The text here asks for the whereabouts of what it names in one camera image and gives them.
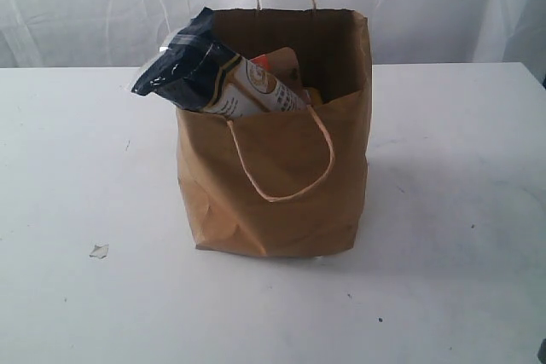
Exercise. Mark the white backdrop curtain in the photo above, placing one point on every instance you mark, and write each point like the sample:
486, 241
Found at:
98, 10

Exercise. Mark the dark blue noodle packet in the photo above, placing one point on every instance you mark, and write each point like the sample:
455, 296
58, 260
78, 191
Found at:
197, 72

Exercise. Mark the brown paper shopping bag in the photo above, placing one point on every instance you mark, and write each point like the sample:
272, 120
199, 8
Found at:
285, 184

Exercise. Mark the small torn label scrap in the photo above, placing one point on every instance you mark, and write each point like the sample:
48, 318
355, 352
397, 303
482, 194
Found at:
99, 252

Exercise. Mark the brown kraft stand-up pouch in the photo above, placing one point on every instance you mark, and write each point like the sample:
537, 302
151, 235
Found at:
283, 64

